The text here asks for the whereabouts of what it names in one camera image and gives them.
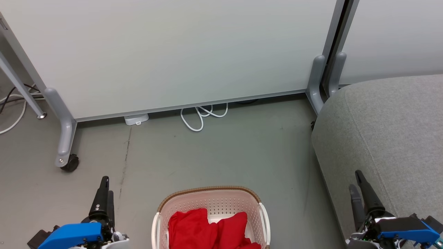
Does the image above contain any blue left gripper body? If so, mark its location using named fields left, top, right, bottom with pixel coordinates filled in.
left=37, top=214, right=130, bottom=249

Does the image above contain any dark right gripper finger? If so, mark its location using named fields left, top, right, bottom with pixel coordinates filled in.
left=349, top=184, right=367, bottom=233
left=355, top=169, right=386, bottom=219

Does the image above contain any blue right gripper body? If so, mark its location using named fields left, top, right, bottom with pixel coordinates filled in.
left=360, top=214, right=441, bottom=246

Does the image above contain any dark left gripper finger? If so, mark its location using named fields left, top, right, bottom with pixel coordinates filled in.
left=89, top=176, right=110, bottom=217
left=108, top=190, right=116, bottom=226

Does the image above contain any red and white striped garment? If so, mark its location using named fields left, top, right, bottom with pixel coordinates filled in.
left=168, top=208, right=219, bottom=249

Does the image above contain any grey fabric sofa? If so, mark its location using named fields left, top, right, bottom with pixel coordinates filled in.
left=311, top=74, right=443, bottom=249

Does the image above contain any white power adapter box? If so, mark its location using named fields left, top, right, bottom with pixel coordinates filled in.
left=124, top=113, right=150, bottom=126

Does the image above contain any white perforated laundry basket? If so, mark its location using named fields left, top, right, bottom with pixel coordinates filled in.
left=151, top=186, right=271, bottom=249

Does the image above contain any grey metal table leg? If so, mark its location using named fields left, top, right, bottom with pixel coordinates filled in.
left=0, top=52, right=47, bottom=119

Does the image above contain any narrow white partition panel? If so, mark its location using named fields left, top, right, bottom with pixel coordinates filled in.
left=337, top=0, right=443, bottom=85

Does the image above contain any large white partition panel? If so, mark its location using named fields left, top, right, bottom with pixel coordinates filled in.
left=0, top=0, right=346, bottom=122

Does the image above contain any looped white cable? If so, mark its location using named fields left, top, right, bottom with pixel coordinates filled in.
left=180, top=102, right=229, bottom=132

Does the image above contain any thick white floor cable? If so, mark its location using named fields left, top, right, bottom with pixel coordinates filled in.
left=0, top=100, right=28, bottom=135

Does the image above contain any thin black floor cable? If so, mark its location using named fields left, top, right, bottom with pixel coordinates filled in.
left=0, top=84, right=36, bottom=115

